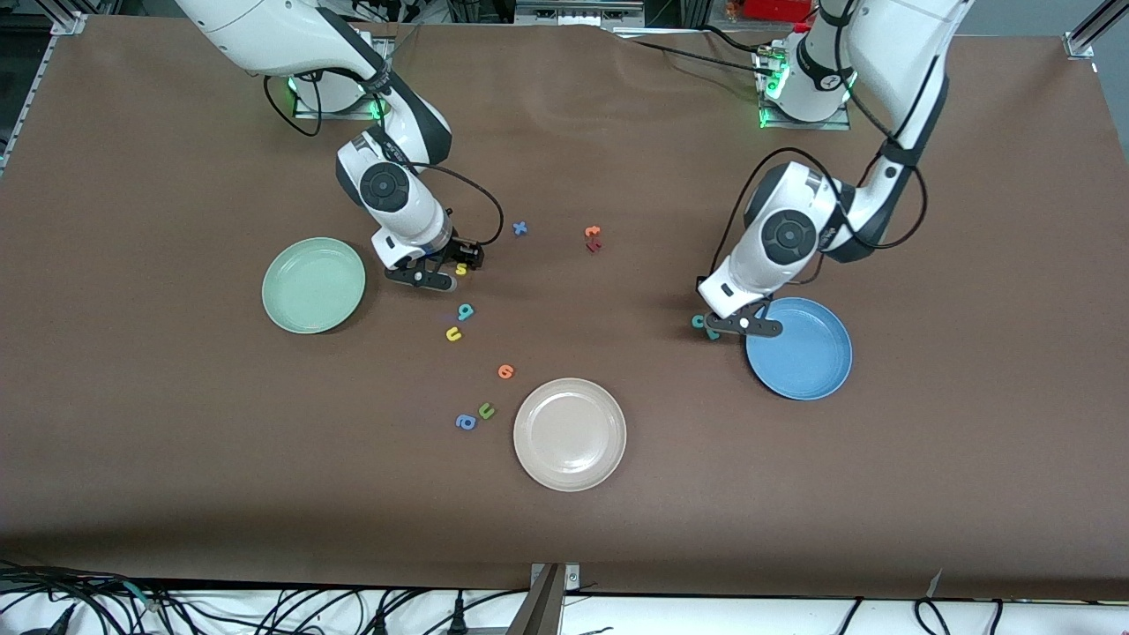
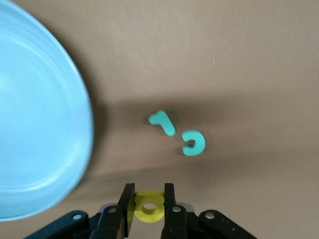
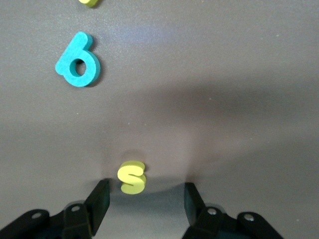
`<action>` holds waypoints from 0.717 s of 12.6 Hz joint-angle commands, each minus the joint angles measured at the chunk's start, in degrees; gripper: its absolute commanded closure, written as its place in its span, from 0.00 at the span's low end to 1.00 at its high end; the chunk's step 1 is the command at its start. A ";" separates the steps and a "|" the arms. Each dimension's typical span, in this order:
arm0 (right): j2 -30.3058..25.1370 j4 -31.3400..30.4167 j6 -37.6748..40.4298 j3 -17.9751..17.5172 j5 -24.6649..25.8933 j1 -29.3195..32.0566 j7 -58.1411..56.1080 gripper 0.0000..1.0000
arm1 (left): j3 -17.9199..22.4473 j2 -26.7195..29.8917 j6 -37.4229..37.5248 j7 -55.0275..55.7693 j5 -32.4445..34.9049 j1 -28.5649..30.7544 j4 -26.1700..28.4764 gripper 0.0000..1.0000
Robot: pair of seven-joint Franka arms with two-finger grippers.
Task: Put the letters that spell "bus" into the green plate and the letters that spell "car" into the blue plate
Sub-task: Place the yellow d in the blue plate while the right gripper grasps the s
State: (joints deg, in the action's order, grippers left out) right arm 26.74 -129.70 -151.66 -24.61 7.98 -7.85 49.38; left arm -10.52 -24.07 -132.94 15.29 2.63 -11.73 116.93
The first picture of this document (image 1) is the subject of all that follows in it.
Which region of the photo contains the blue plastic plate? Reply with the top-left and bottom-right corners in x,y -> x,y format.
745,296 -> 854,402

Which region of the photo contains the green plastic plate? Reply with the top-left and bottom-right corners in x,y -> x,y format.
261,236 -> 367,335

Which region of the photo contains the beige plastic plate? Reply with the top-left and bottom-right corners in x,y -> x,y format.
512,377 -> 628,493

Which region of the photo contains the red box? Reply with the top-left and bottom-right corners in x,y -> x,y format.
739,0 -> 817,23

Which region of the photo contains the brown table cover sheet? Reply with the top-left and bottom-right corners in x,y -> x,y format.
0,13 -> 1129,601

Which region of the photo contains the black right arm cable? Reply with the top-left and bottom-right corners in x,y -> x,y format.
263,71 -> 512,252

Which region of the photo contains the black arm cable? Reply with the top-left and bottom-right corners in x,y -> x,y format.
263,71 -> 512,252
711,0 -> 952,283

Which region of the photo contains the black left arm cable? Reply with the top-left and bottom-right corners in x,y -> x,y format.
711,0 -> 952,283

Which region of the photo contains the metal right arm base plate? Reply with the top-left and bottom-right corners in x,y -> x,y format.
291,26 -> 398,121

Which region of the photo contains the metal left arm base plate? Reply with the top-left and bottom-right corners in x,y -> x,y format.
752,40 -> 854,131

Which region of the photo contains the dark grey metal post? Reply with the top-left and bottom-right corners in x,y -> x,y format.
520,563 -> 567,635

